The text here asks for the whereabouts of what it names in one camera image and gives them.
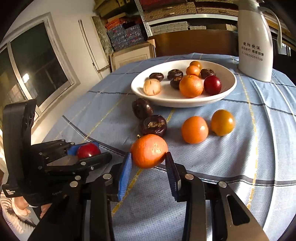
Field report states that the large red plum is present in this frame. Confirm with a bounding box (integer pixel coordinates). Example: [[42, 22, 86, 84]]
[[76, 142, 101, 160]]

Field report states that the large orange mandarin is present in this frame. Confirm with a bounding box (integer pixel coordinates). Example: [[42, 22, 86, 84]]
[[130, 134, 168, 169]]

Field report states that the dark purple passion fruit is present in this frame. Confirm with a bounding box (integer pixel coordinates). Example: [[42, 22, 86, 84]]
[[140, 115, 167, 137]]

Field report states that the yellow orange fruit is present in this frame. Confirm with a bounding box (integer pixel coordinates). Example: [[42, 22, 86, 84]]
[[211, 109, 235, 136]]

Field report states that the orange tangerine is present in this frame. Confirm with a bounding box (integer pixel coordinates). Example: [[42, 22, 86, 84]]
[[179, 75, 204, 98]]

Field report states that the left hand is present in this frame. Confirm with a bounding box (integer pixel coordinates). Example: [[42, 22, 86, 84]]
[[11, 196, 52, 218]]

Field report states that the blue plaid tablecloth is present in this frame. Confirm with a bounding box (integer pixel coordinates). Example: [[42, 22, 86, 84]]
[[45, 53, 295, 240]]

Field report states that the pale yellow round fruit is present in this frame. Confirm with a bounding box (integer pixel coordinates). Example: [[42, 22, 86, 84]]
[[143, 79, 162, 96]]

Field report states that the blue patterned boxes stack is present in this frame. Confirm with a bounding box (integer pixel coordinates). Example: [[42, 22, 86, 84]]
[[105, 19, 144, 51]]

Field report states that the framed picture beige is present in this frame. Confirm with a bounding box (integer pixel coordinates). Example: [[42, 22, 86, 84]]
[[109, 39, 156, 72]]

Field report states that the dark passion fruit under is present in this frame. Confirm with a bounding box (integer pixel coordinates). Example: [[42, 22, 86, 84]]
[[170, 77, 182, 90]]

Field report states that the white round plate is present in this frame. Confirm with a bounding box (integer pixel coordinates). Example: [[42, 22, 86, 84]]
[[130, 60, 237, 108]]

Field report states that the brown wooden board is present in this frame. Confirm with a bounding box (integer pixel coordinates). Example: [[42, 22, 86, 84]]
[[148, 30, 238, 57]]

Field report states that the small orange fruit front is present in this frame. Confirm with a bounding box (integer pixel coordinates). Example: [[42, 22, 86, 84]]
[[186, 65, 201, 76]]

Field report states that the small orange fruit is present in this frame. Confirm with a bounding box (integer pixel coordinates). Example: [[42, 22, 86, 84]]
[[190, 61, 202, 70], [186, 65, 201, 76]]

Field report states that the small orange fruit back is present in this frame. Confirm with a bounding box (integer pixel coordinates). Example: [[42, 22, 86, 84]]
[[190, 61, 202, 70]]

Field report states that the dark passion fruit back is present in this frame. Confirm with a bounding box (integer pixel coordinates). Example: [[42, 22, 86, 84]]
[[200, 68, 216, 79]]

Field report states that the metal storage shelf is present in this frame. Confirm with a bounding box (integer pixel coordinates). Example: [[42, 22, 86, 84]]
[[134, 0, 296, 52]]

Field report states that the white thermos jug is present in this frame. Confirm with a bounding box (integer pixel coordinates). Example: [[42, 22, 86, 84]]
[[236, 1, 282, 82]]

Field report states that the window with white frame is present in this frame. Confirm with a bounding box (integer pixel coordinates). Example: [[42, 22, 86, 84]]
[[1, 13, 78, 118]]

